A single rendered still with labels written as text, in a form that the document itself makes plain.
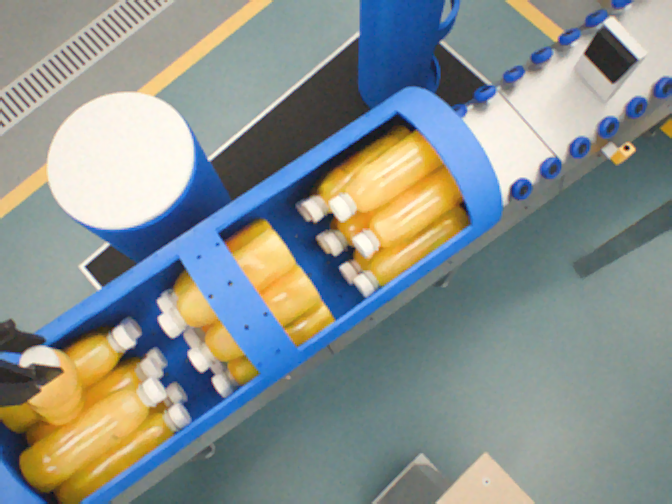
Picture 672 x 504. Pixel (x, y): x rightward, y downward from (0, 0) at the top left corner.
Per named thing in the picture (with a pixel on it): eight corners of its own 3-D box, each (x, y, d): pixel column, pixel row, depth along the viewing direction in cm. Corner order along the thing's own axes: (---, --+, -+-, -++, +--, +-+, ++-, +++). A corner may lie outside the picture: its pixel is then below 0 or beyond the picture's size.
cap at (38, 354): (35, 344, 73) (32, 339, 71) (64, 357, 73) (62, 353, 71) (15, 372, 71) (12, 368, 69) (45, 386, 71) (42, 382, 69)
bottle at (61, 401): (53, 369, 91) (30, 325, 73) (97, 390, 91) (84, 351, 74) (23, 413, 87) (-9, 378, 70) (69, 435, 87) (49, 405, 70)
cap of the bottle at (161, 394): (140, 378, 91) (150, 371, 91) (154, 391, 94) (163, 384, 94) (145, 395, 88) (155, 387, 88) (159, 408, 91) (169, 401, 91)
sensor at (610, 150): (626, 159, 123) (637, 149, 118) (615, 166, 123) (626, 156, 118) (601, 131, 125) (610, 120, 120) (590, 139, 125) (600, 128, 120)
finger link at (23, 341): (-8, 350, 65) (-11, 345, 65) (25, 355, 72) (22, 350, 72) (16, 334, 65) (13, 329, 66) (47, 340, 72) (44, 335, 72)
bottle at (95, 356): (31, 431, 95) (139, 357, 98) (9, 438, 88) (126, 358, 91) (8, 393, 96) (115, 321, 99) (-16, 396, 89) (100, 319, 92)
